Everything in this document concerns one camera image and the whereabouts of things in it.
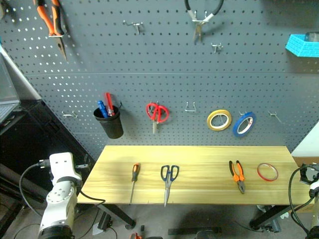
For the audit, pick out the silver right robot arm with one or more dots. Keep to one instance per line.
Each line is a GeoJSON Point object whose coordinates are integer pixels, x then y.
{"type": "Point", "coordinates": [315, 224]}

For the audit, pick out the blue tape roll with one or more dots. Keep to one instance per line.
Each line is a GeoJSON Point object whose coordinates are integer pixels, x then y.
{"type": "Point", "coordinates": [236, 128]}

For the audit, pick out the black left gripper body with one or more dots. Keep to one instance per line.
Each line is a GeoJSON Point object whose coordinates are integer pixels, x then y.
{"type": "Point", "coordinates": [84, 166]}

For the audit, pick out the grey laptop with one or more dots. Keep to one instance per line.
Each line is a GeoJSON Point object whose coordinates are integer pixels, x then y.
{"type": "Point", "coordinates": [7, 99]}

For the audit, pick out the silver double peg hook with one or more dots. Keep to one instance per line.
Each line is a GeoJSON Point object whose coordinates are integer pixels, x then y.
{"type": "Point", "coordinates": [190, 110]}
{"type": "Point", "coordinates": [274, 115]}
{"type": "Point", "coordinates": [69, 115]}
{"type": "Point", "coordinates": [216, 46]}
{"type": "Point", "coordinates": [136, 25]}

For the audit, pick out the red tape roll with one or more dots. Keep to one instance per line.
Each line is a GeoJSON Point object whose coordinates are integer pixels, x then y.
{"type": "Point", "coordinates": [259, 174]}

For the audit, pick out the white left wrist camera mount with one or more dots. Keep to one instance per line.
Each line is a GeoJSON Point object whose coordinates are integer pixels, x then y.
{"type": "Point", "coordinates": [61, 164]}

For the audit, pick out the black cup holder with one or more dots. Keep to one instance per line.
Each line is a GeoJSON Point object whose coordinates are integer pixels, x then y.
{"type": "Point", "coordinates": [111, 125]}

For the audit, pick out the cyan plastic bin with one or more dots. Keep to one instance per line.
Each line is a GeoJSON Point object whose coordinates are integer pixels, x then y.
{"type": "Point", "coordinates": [301, 47]}

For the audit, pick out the orange black long-nose pliers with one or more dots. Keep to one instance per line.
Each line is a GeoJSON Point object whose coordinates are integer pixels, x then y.
{"type": "Point", "coordinates": [40, 12]}

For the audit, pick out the orange black combination pliers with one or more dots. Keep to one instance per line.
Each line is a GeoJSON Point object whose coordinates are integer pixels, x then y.
{"type": "Point", "coordinates": [236, 177]}

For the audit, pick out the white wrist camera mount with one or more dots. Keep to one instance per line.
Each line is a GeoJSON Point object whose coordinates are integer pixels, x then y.
{"type": "Point", "coordinates": [61, 164]}
{"type": "Point", "coordinates": [315, 188]}

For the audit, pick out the white box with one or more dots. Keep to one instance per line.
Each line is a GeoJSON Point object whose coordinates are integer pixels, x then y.
{"type": "Point", "coordinates": [307, 144]}

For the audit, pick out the yellow tape roll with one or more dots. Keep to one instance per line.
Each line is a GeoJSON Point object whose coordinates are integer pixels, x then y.
{"type": "Point", "coordinates": [210, 124]}

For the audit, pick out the blue marker pen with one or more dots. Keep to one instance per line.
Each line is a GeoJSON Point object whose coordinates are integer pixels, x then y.
{"type": "Point", "coordinates": [102, 108]}

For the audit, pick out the black cabinet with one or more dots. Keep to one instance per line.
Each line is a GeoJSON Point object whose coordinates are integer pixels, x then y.
{"type": "Point", "coordinates": [37, 139]}

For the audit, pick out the red pen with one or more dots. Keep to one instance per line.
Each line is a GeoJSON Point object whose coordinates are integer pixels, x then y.
{"type": "Point", "coordinates": [109, 103]}

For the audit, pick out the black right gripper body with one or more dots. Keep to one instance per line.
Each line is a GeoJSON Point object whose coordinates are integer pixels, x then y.
{"type": "Point", "coordinates": [302, 175]}

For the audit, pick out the grey metal pegboard wall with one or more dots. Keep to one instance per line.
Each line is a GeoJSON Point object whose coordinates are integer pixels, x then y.
{"type": "Point", "coordinates": [174, 74]}

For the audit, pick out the black power adapter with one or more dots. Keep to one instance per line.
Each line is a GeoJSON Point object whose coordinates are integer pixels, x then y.
{"type": "Point", "coordinates": [104, 221]}

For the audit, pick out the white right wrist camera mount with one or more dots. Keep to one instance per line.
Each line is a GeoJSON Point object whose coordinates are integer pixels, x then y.
{"type": "Point", "coordinates": [315, 188]}

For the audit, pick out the orange black screwdriver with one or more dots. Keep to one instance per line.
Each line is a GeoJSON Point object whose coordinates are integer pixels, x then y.
{"type": "Point", "coordinates": [135, 171]}

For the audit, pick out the black table leg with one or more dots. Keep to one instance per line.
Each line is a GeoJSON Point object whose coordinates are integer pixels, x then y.
{"type": "Point", "coordinates": [270, 216]}
{"type": "Point", "coordinates": [119, 215]}

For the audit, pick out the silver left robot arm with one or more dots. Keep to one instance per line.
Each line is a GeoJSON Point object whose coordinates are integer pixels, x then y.
{"type": "Point", "coordinates": [59, 201]}

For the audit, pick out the brown cardboard box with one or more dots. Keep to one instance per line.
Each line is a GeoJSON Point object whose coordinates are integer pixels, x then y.
{"type": "Point", "coordinates": [306, 161]}

